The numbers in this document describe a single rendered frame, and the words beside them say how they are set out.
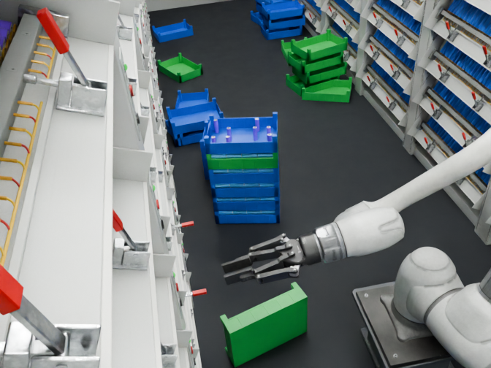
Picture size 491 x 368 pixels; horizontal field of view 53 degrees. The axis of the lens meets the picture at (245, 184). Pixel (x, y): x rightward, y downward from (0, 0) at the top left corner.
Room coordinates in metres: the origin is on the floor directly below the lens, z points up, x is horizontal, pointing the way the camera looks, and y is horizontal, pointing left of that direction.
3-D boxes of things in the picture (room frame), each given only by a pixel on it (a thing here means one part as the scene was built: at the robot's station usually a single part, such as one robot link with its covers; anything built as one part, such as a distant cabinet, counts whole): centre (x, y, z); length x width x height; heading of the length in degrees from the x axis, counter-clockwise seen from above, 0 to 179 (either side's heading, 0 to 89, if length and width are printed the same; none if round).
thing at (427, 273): (0.96, -0.52, 0.38); 0.18 x 0.16 x 0.22; 19
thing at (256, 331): (1.07, -0.03, 0.10); 0.30 x 0.08 x 0.20; 114
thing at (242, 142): (1.81, -0.01, 0.44); 0.30 x 0.20 x 0.08; 84
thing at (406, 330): (0.99, -0.51, 0.24); 0.22 x 0.18 x 0.06; 5
